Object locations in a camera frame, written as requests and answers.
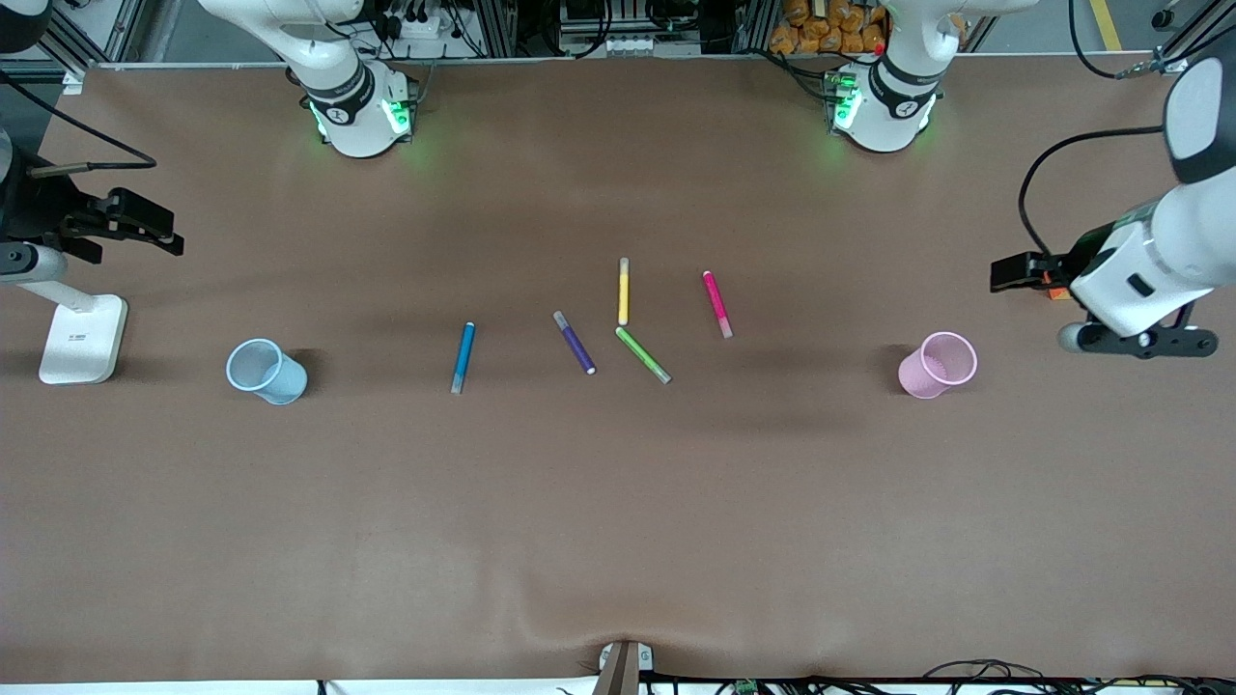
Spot pink marker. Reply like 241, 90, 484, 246
702, 271, 734, 339

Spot blue marker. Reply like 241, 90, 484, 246
451, 322, 476, 395

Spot white desk lamp stand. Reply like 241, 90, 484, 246
39, 275, 128, 385

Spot pink mesh cup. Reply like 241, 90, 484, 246
898, 331, 978, 400

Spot blue mesh cup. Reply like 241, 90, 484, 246
226, 338, 308, 405

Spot orange snack bag pile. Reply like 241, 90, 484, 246
770, 0, 889, 56

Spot white power strip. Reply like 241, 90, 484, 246
381, 8, 469, 42

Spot green marker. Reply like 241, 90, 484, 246
615, 326, 672, 385

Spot purple marker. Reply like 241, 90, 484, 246
553, 311, 597, 375

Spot aluminium rack with wiring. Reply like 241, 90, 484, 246
473, 0, 773, 59

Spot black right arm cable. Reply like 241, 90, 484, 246
0, 69, 157, 180

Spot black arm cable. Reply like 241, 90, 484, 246
1019, 0, 1191, 262
0, 69, 157, 180

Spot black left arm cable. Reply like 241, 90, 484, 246
1019, 0, 1191, 262

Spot aluminium frame rail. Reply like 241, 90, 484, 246
1154, 14, 1236, 76
24, 0, 146, 96

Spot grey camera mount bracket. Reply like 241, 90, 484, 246
591, 640, 654, 695

